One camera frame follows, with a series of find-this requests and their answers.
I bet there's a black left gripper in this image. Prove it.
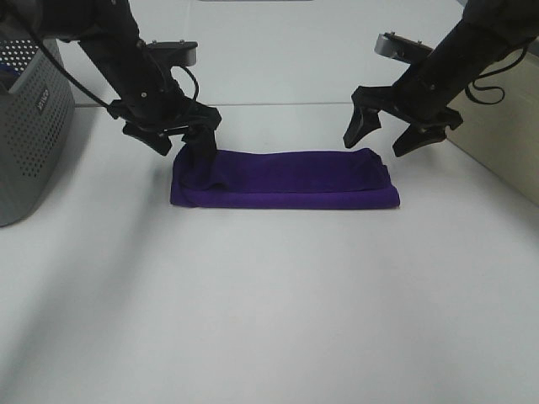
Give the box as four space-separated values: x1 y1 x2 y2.
107 62 221 185

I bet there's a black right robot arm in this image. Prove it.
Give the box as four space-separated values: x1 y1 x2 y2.
344 1 538 157

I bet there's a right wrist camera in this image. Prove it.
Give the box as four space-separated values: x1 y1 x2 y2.
374 32 433 65

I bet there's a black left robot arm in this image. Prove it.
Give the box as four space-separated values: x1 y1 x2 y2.
1 1 221 186

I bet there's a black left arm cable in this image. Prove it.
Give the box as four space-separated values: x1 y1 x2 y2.
8 8 199 110

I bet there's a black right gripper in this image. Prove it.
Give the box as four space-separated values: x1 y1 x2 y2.
343 54 463 157

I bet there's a grey perforated laundry basket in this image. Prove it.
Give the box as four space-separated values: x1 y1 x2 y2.
1 40 74 226

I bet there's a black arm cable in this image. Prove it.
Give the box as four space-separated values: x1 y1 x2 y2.
8 8 199 110
465 40 531 105

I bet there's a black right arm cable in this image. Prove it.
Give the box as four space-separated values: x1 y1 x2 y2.
465 40 531 105

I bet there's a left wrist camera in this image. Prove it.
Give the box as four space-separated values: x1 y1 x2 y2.
146 40 198 68

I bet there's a beige storage bin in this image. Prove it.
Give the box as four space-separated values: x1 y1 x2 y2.
449 43 538 208

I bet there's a purple towel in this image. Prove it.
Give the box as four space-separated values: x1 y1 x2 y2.
169 146 400 210

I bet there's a blue cloth in basket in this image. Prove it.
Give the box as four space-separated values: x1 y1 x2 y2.
0 64 20 88

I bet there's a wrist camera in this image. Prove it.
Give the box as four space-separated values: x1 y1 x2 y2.
146 40 198 68
374 32 433 65

